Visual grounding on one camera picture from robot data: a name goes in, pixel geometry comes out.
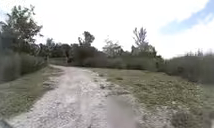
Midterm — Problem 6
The row of trees and bushes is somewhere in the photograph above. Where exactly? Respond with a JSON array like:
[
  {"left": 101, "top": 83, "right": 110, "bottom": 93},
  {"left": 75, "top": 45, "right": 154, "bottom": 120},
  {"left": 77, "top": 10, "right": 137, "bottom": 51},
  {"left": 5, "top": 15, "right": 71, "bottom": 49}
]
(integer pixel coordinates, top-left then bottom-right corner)
[{"left": 38, "top": 26, "right": 166, "bottom": 72}]

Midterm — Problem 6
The pale gravel path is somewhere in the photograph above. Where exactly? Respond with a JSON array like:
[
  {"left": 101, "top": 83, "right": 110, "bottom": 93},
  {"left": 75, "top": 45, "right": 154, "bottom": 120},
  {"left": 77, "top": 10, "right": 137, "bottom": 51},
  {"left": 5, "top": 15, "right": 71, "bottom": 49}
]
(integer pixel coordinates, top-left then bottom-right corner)
[{"left": 7, "top": 65, "right": 178, "bottom": 128}]

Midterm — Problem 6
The leafy tree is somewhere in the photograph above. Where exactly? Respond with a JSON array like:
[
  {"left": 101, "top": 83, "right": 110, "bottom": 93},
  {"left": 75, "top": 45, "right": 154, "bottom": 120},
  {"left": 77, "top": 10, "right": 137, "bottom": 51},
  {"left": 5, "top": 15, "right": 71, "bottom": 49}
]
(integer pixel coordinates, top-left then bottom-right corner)
[{"left": 0, "top": 4, "right": 45, "bottom": 56}]

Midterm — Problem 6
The long bank of bushes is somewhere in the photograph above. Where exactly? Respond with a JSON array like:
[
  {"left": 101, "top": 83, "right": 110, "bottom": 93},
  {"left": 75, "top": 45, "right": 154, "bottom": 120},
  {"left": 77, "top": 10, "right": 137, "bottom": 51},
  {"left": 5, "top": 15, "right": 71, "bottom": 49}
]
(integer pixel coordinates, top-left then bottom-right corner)
[{"left": 160, "top": 49, "right": 214, "bottom": 85}]

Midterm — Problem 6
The grass verge with leaf litter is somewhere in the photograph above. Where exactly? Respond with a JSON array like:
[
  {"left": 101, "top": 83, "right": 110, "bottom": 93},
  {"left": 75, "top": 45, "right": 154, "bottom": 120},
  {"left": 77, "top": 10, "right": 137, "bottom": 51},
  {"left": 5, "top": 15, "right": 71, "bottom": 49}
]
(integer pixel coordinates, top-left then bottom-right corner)
[
  {"left": 0, "top": 64, "right": 65, "bottom": 122},
  {"left": 90, "top": 67, "right": 214, "bottom": 128}
]

